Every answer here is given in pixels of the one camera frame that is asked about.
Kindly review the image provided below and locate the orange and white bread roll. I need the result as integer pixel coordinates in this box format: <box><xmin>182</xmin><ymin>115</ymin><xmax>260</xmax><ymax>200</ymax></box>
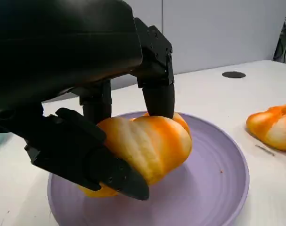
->
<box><xmin>245</xmin><ymin>103</ymin><xmax>286</xmax><ymax>153</ymax></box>
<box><xmin>77</xmin><ymin>111</ymin><xmax>193</xmax><ymax>198</ymax></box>

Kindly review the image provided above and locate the black table cable grommet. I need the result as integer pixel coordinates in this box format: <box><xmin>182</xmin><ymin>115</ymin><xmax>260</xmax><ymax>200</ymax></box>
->
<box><xmin>222</xmin><ymin>71</ymin><xmax>246</xmax><ymax>79</ymax></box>

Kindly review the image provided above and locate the lilac plate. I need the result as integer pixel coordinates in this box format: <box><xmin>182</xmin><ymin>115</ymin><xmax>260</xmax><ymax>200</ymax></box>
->
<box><xmin>47</xmin><ymin>111</ymin><xmax>250</xmax><ymax>226</ymax></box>

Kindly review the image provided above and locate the grey partition panel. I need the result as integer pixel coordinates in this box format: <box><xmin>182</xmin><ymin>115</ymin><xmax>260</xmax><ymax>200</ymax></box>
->
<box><xmin>111</xmin><ymin>0</ymin><xmax>286</xmax><ymax>91</ymax></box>

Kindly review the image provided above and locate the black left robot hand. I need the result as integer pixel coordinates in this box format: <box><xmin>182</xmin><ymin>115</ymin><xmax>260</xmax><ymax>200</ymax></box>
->
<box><xmin>0</xmin><ymin>0</ymin><xmax>176</xmax><ymax>201</ymax></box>

